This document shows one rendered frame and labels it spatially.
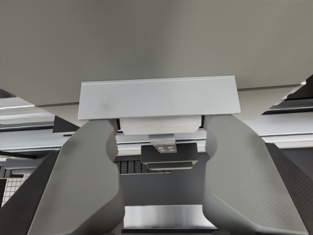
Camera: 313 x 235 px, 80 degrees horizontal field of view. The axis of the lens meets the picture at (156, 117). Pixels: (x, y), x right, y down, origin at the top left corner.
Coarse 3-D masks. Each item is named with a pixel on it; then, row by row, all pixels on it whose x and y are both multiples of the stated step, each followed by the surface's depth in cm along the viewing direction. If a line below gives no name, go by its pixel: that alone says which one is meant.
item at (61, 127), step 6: (54, 120) 22; (60, 120) 22; (66, 120) 22; (54, 126) 22; (60, 126) 22; (66, 126) 22; (72, 126) 22; (78, 126) 22; (54, 132) 22; (60, 132) 22; (66, 132) 22; (72, 132) 22; (120, 132) 23
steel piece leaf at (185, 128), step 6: (150, 126) 20; (156, 126) 20; (162, 126) 20; (168, 126) 20; (174, 126) 20; (180, 126) 20; (186, 126) 20; (192, 126) 20; (198, 126) 20; (126, 132) 22; (132, 132) 22; (138, 132) 22; (144, 132) 22; (150, 132) 22; (156, 132) 22; (162, 132) 22; (168, 132) 22; (174, 132) 22; (180, 132) 23
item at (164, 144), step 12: (156, 144) 28; (168, 144) 29; (180, 144) 40; (192, 144) 39; (144, 156) 40; (156, 156) 39; (168, 156) 39; (180, 156) 39; (192, 156) 38; (156, 168) 40; (168, 168) 40; (180, 168) 42
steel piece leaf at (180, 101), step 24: (96, 96) 10; (120, 96) 10; (144, 96) 10; (168, 96) 10; (192, 96) 10; (216, 96) 10; (120, 120) 17; (144, 120) 17; (168, 120) 18; (192, 120) 18
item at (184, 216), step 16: (128, 208) 20; (144, 208) 20; (160, 208) 19; (176, 208) 19; (192, 208) 19; (128, 224) 19; (144, 224) 19; (160, 224) 19; (176, 224) 19; (192, 224) 19; (208, 224) 18
